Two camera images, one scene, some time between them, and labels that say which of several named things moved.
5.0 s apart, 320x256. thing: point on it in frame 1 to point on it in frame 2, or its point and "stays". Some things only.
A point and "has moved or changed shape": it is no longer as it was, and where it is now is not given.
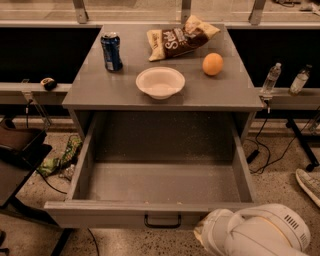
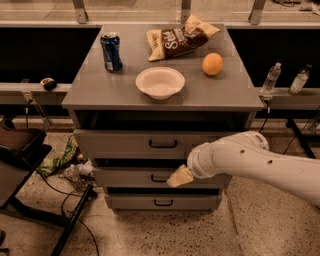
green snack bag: x=50 y=166 stays
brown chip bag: x=165 y=43 stays
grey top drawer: x=154 y=170 has moved or changed shape
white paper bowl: x=160 y=82 stays
